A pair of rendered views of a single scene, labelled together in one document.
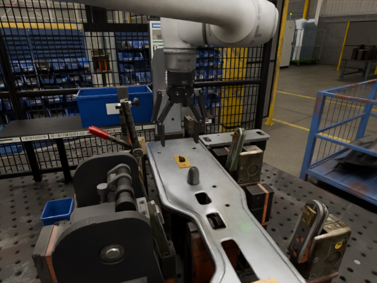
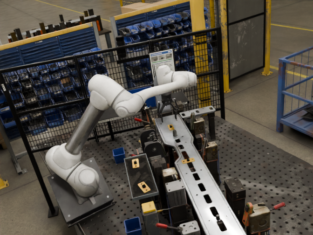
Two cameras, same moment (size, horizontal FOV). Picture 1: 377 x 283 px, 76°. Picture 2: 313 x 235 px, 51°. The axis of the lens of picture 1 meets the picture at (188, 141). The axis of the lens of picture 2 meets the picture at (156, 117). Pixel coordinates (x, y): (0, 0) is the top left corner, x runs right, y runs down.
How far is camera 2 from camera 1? 1.76 m
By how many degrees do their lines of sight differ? 9
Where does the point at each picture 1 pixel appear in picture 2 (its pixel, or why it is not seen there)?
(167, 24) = (159, 81)
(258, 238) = (193, 150)
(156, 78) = not seen: hidden behind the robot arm
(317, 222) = (204, 143)
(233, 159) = (191, 125)
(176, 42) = not seen: hidden behind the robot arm
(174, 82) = (164, 99)
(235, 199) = (188, 140)
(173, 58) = not seen: hidden behind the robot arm
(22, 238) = (105, 165)
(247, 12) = (184, 81)
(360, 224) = (261, 149)
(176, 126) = (168, 108)
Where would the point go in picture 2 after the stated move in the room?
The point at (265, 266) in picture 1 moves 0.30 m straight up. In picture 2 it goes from (192, 155) to (187, 116)
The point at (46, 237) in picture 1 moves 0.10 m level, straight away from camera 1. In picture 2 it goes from (135, 151) to (128, 145)
